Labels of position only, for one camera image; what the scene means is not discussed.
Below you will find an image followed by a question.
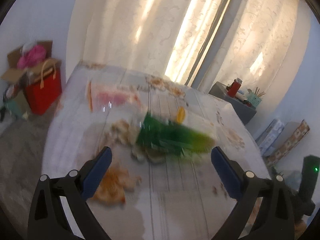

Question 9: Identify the cream lace curtain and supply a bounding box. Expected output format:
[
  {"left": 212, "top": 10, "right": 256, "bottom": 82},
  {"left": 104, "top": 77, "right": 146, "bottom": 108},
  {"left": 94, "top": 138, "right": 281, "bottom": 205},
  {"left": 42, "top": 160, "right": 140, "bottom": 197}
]
[{"left": 66, "top": 0, "right": 311, "bottom": 92}]

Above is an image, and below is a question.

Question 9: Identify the brown cardboard box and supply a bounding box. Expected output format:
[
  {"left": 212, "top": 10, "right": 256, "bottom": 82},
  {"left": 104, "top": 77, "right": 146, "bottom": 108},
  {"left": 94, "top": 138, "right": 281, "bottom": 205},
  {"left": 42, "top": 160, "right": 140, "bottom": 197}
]
[{"left": 1, "top": 40, "right": 61, "bottom": 85}]

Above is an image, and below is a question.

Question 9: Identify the floral plastic tablecloth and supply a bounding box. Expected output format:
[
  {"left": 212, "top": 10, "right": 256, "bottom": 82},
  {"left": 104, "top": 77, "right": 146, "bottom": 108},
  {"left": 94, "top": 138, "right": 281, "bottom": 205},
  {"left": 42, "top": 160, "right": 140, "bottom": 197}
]
[{"left": 42, "top": 64, "right": 268, "bottom": 239}]

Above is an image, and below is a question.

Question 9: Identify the teal utensil holder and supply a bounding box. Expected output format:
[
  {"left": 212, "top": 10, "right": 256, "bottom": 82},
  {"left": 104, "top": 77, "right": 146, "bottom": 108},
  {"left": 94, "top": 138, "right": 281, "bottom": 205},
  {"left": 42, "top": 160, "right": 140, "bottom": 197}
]
[{"left": 246, "top": 87, "right": 265, "bottom": 108}]

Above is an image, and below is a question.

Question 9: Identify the patterned flat box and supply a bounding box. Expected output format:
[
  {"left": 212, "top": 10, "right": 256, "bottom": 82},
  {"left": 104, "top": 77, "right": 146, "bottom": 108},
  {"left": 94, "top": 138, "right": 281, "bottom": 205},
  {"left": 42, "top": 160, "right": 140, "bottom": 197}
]
[{"left": 265, "top": 119, "right": 310, "bottom": 167}]

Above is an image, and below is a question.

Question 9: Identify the red canister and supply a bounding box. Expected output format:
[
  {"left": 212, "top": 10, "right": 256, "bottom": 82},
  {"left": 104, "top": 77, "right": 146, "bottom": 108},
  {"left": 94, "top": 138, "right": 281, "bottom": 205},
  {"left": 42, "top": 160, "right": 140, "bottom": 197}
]
[{"left": 227, "top": 77, "right": 242, "bottom": 98}]

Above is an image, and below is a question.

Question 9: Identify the grey cabinet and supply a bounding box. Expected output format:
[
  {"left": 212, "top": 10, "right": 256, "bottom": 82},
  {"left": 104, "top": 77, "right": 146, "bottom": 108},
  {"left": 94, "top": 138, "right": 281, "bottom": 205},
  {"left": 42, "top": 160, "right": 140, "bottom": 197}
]
[{"left": 209, "top": 82, "right": 257, "bottom": 125}]

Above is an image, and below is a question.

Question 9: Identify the white yellow medicine box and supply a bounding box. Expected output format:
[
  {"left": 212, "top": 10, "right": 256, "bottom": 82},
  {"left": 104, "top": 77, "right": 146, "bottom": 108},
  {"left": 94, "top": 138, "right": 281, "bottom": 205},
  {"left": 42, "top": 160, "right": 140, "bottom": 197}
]
[{"left": 175, "top": 107, "right": 186, "bottom": 124}]

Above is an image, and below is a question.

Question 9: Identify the teal box on floor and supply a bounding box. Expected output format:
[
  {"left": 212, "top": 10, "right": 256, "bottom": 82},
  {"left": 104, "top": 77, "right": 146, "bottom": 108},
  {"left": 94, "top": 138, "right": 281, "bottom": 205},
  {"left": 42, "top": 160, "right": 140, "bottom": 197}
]
[{"left": 4, "top": 90, "right": 31, "bottom": 120}]

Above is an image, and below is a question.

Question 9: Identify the red gift bag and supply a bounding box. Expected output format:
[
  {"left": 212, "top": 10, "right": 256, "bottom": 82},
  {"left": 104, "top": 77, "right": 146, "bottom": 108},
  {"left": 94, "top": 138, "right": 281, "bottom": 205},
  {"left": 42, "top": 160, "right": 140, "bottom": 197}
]
[{"left": 24, "top": 58, "right": 62, "bottom": 115}]

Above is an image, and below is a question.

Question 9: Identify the clear pink orange-edged bag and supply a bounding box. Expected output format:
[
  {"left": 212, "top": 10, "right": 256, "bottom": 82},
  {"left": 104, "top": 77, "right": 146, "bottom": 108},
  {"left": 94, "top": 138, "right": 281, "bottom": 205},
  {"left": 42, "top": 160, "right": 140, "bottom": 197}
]
[{"left": 86, "top": 80, "right": 147, "bottom": 113}]

